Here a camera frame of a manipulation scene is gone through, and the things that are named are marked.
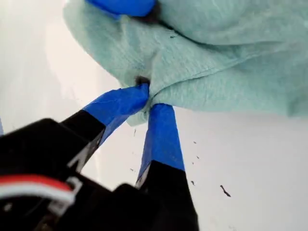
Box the green t-shirt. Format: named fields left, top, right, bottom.
left=63, top=0, right=308, bottom=128

